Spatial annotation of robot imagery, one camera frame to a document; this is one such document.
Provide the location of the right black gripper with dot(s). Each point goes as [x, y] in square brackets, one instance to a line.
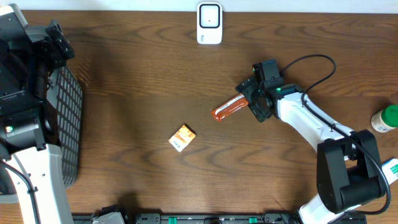
[245, 88]

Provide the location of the red Top chocolate bar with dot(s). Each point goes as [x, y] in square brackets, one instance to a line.
[228, 108]

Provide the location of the small orange snack box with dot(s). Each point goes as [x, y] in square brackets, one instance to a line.
[182, 138]

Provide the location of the green lid jar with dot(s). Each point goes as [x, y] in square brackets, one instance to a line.
[385, 120]

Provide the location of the white green carton box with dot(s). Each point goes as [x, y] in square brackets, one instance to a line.
[390, 170]

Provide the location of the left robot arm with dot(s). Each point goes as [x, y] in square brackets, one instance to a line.
[31, 156]

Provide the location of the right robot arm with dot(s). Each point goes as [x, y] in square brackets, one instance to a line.
[350, 182]

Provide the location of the white barcode scanner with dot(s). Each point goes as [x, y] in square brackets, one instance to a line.
[209, 23]

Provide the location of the grey plastic basket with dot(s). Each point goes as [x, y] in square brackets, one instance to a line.
[66, 96]

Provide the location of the black mounting rail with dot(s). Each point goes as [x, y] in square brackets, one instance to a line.
[155, 218]

